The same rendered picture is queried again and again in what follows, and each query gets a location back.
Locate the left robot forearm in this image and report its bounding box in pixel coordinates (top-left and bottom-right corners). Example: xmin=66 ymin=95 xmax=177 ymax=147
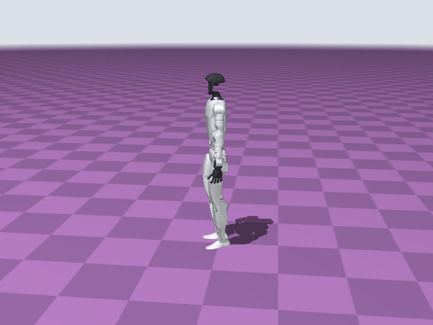
xmin=213 ymin=133 xmax=224 ymax=167

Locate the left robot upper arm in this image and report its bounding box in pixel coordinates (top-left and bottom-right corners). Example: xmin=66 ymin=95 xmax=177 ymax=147
xmin=212 ymin=103 xmax=225 ymax=141

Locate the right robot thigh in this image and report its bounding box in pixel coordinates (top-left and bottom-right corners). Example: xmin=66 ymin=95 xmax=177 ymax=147
xmin=202 ymin=153 xmax=223 ymax=199

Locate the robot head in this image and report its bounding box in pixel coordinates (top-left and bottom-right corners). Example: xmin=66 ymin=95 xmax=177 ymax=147
xmin=205 ymin=73 xmax=225 ymax=101

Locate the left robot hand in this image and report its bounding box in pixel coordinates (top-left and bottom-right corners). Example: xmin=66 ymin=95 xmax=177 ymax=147
xmin=207 ymin=161 xmax=223 ymax=184

